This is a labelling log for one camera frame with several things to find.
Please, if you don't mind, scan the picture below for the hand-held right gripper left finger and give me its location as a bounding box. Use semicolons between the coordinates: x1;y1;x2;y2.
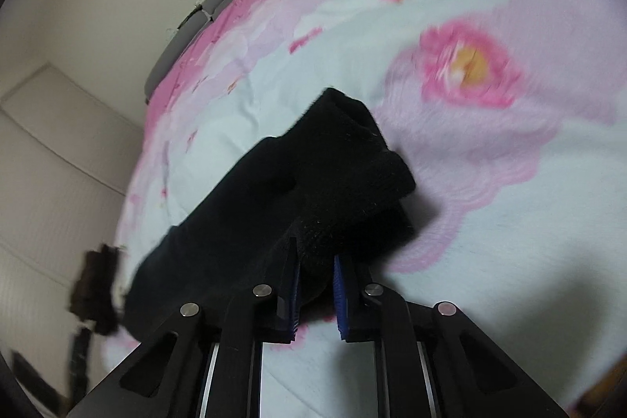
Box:
63;236;301;418

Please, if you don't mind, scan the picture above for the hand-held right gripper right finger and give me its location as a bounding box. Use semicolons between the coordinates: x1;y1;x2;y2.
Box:
333;253;573;418

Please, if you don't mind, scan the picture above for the black knitted sock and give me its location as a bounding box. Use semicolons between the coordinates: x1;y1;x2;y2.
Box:
120;87;417;341

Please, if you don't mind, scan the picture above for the pink floral bed sheet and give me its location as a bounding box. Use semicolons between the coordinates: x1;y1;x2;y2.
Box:
98;0;627;418

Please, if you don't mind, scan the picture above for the black strap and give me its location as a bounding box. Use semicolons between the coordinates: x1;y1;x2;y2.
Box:
67;329;95;405

